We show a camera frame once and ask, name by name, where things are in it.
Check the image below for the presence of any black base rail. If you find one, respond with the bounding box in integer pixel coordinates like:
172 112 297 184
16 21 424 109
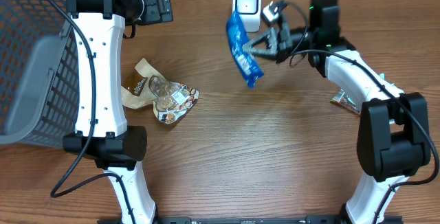
98 215 404 224

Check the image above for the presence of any grey plastic mesh basket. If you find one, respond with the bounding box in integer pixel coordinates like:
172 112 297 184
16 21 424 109
1 0 78 147

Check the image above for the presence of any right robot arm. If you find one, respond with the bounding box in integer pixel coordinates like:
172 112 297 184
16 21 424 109
243 0 439 223

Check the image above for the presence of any white barcode scanner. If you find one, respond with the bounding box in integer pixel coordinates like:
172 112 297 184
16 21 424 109
232 0 261 32

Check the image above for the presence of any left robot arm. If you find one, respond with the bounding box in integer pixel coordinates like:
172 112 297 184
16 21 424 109
63 0 162 223

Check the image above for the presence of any beige Pantree snack bag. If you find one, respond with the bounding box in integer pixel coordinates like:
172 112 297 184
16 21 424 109
121 58 199 124

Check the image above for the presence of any blue Oreo cookie pack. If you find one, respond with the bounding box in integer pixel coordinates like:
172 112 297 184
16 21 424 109
225 11 264 89

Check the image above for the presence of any green clear candy bag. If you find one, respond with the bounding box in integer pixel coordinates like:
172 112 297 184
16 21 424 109
330 89 360 115

